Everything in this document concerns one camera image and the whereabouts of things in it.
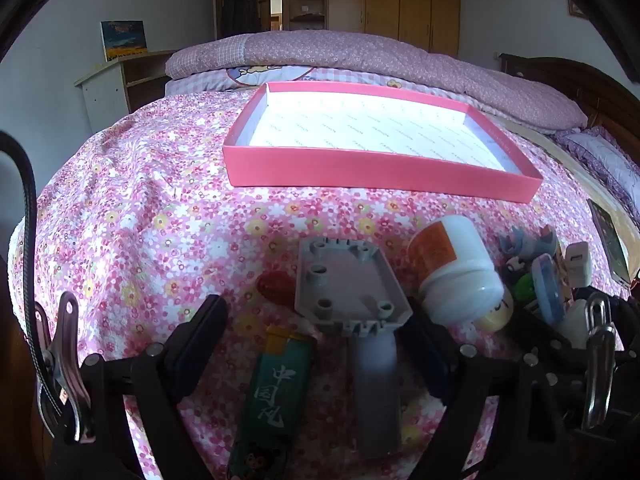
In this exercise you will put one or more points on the clear bluish plastic clip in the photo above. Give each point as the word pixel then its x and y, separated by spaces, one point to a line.
pixel 530 247

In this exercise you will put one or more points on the blue and yellow painting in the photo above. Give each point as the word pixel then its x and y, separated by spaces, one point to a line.
pixel 124 40

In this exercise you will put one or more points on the purple frilled pillow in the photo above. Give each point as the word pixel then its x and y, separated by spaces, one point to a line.
pixel 610 160

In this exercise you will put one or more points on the green lighter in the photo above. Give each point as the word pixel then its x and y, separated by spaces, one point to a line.
pixel 275 395

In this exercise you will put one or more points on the round wooden chess piece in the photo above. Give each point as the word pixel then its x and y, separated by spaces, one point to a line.
pixel 497 317

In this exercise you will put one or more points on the pink floral bedsheet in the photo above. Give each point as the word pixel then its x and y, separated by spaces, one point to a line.
pixel 150 210

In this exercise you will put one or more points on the framed wall picture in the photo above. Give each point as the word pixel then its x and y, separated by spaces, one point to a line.
pixel 577 7

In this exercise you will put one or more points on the white plug adapter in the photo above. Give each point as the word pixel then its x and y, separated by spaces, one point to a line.
pixel 580 260

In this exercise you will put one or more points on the white shelf desk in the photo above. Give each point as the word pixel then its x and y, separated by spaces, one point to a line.
pixel 105 90

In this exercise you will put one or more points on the dark wooden headboard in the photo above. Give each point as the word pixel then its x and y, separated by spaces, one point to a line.
pixel 585 85

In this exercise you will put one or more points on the folded pink quilt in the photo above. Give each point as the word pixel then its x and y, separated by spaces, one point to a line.
pixel 350 55

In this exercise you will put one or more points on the yellow cartoon bed sheet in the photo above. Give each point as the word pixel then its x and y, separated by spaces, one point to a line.
pixel 575 170

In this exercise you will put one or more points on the hanging dark coats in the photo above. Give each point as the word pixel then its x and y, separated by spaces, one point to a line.
pixel 240 10

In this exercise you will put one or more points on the small red object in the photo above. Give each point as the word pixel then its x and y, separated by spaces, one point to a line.
pixel 270 287

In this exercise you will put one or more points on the metal spring clip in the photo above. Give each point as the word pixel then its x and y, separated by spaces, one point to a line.
pixel 70 375
pixel 599 360

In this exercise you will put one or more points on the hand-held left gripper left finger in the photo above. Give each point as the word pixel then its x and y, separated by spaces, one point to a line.
pixel 192 350

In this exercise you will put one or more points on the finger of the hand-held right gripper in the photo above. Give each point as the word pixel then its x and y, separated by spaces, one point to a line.
pixel 545 332

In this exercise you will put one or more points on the wooden wardrobe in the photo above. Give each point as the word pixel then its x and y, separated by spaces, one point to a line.
pixel 395 0

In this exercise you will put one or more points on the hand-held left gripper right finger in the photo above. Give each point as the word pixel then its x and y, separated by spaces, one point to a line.
pixel 427 352

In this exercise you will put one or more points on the white jar with orange label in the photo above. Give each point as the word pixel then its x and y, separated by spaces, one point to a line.
pixel 450 260

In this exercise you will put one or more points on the pink cardboard box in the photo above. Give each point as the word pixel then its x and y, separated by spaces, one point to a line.
pixel 375 165

